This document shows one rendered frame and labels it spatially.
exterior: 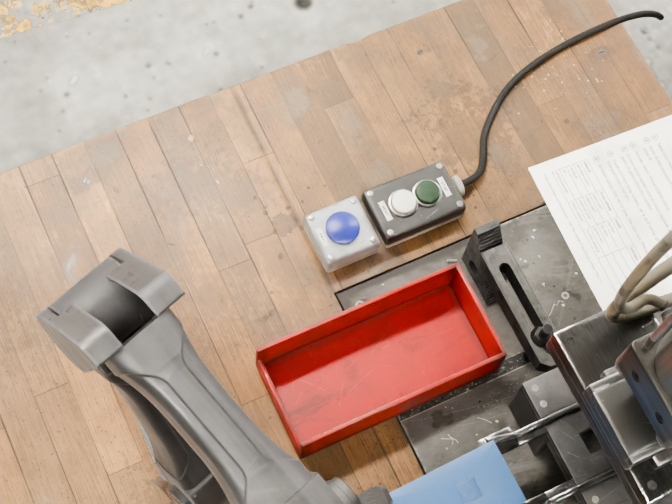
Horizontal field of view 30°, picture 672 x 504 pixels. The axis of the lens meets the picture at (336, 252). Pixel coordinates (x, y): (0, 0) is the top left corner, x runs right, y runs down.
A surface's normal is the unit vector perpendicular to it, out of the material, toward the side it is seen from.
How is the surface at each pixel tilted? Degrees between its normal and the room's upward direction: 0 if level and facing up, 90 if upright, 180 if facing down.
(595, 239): 1
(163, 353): 19
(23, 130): 0
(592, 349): 0
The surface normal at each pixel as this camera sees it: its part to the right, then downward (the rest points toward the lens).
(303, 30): 0.07, -0.38
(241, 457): 0.29, -0.13
